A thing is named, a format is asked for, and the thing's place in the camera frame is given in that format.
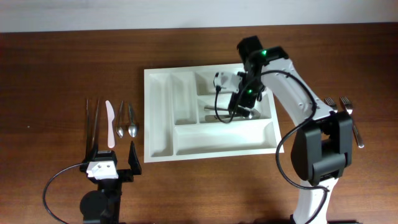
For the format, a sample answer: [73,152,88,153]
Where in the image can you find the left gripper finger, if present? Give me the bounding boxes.
[85,143,98,162]
[128,141,142,175]

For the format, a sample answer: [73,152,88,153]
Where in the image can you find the large steel spoon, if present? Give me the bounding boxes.
[205,109,261,122]
[204,105,228,111]

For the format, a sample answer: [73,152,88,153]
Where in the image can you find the small teaspoon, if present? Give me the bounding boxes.
[115,100,124,138]
[128,103,138,138]

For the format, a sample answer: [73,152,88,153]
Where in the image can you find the pink plastic knife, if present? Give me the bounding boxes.
[105,100,116,149]

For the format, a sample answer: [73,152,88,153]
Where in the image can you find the steel fork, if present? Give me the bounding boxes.
[323,97,338,113]
[340,96,364,148]

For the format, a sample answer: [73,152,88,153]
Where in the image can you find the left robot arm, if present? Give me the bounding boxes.
[80,142,142,224]

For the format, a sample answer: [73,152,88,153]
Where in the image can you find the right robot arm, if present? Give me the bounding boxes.
[226,36,353,223]

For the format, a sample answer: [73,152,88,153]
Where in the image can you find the left metal chopstick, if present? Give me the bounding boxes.
[85,99,90,156]

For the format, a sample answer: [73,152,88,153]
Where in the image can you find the white plastic cutlery tray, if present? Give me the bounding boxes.
[144,63,281,162]

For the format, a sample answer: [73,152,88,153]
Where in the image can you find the right black cable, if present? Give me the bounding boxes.
[213,70,330,224]

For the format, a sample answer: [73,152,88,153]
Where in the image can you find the black cable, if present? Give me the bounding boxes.
[213,70,330,224]
[42,162,84,224]

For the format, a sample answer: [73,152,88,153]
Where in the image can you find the left black cable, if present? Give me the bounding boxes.
[42,162,84,224]

